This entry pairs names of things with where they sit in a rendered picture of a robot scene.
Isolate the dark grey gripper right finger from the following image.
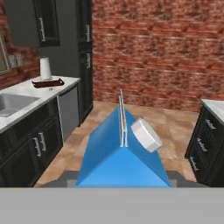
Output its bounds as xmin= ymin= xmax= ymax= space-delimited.
xmin=167 ymin=170 xmax=210 ymax=188

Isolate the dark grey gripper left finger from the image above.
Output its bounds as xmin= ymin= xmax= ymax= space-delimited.
xmin=35 ymin=170 xmax=79 ymax=188

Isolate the blue milk carton white cap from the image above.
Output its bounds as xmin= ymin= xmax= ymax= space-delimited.
xmin=75 ymin=88 xmax=172 ymax=188

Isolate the dark red tray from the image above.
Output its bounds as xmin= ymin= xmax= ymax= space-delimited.
xmin=31 ymin=77 xmax=66 ymax=89

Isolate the black base cupboard door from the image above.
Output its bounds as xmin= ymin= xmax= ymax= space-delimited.
xmin=36 ymin=115 xmax=64 ymax=173
xmin=0 ymin=130 xmax=42 ymax=188

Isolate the black drawer cabinet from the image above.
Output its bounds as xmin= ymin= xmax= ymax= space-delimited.
xmin=185 ymin=104 xmax=224 ymax=188

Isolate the black false drawer front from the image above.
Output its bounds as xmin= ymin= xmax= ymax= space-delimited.
xmin=0 ymin=97 xmax=60 ymax=145

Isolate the grey dishwasher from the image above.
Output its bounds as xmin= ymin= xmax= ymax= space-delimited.
xmin=56 ymin=84 xmax=81 ymax=143

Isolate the steel sink basin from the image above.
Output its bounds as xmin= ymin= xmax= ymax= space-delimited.
xmin=0 ymin=92 xmax=42 ymax=118

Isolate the white paper towel roll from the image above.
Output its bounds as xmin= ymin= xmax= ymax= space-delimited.
xmin=39 ymin=56 xmax=53 ymax=81

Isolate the tall black cabinet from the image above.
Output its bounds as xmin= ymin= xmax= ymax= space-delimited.
xmin=39 ymin=0 xmax=95 ymax=127

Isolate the framed window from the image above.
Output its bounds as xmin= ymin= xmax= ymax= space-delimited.
xmin=0 ymin=34 xmax=11 ymax=75

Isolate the silver base cupboard handle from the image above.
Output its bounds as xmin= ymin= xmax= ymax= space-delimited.
xmin=38 ymin=131 xmax=47 ymax=153
xmin=32 ymin=136 xmax=42 ymax=158

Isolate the grey wall outlet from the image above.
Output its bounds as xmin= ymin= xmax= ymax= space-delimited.
xmin=8 ymin=54 xmax=18 ymax=69
xmin=16 ymin=53 xmax=25 ymax=67

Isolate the silver wall cupboard handle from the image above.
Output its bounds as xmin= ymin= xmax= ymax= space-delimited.
xmin=38 ymin=17 xmax=46 ymax=42

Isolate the black wall cupboard door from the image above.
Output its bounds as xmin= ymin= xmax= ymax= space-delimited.
xmin=32 ymin=0 xmax=61 ymax=48

